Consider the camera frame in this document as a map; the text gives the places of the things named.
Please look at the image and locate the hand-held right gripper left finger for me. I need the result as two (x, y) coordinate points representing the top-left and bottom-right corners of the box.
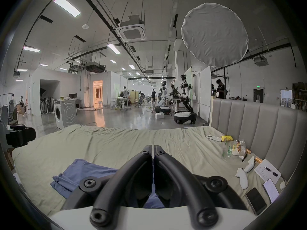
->
(61, 145), (153, 229)

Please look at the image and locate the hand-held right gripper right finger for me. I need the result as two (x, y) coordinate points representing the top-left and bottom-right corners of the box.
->
(153, 145), (247, 229)

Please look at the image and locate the bed with pale green sheet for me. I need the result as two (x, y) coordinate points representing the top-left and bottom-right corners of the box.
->
(12, 125), (286, 217)

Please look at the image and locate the blue garment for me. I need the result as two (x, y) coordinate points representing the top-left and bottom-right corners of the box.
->
(50, 159), (166, 209)

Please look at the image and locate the black wheeled robot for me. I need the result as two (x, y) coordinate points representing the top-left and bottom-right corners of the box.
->
(170, 74), (197, 124)

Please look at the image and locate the clear plastic snack bag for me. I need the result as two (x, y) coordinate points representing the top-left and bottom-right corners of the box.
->
(222, 140), (246, 159)

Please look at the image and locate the white hand controller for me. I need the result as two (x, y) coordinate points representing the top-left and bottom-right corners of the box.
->
(243, 156), (255, 173)
(235, 168), (249, 190)

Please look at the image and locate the white humanoid robot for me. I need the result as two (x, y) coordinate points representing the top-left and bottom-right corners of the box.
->
(155, 80), (172, 116)

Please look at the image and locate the copper tube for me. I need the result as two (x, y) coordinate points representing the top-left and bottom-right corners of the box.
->
(245, 148), (263, 164)

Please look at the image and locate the white washing machine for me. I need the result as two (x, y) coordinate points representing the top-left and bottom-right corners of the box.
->
(54, 99), (78, 129)

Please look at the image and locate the black phone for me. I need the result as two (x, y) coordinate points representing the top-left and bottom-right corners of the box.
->
(246, 187), (267, 216)

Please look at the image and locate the white paper sheet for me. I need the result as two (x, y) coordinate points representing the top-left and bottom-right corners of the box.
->
(253, 159), (282, 185)

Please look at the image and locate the desk with monitors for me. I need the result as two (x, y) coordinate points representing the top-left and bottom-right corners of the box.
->
(54, 93), (83, 110)

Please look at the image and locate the grey padded headboard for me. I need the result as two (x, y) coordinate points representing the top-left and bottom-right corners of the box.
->
(211, 98), (307, 184)

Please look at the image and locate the white phone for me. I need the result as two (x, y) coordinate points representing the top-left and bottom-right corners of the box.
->
(262, 178), (280, 204)

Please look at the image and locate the round white softbox lamp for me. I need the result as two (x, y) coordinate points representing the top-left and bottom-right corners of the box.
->
(181, 2), (249, 68)

